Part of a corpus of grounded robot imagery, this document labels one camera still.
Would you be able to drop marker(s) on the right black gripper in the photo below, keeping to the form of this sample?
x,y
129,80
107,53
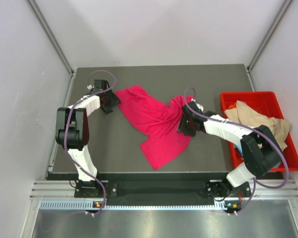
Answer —
x,y
182,127

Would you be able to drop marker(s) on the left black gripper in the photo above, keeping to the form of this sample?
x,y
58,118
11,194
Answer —
x,y
114,100

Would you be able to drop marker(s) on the pink t shirt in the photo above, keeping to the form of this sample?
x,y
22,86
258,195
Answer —
x,y
158,121

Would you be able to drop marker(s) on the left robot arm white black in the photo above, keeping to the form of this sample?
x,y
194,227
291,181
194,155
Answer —
x,y
72,133

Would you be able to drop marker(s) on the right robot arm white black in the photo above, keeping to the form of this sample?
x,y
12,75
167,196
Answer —
x,y
259,149

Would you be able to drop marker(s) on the orange t shirt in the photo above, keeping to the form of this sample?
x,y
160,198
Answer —
x,y
233,106

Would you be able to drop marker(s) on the beige t shirt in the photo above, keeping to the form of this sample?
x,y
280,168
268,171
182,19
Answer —
x,y
245,115

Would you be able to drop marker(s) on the blue t shirt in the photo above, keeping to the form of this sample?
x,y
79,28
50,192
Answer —
x,y
239,152

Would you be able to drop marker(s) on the red plastic bin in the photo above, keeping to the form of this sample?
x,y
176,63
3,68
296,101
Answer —
x,y
264,103

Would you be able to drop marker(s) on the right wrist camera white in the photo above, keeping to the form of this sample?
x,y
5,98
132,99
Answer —
x,y
196,106

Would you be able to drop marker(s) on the slotted cable duct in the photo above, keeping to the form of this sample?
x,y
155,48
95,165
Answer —
x,y
94,205

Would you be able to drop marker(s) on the aluminium frame rail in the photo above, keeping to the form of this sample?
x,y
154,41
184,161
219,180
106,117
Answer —
x,y
61,189

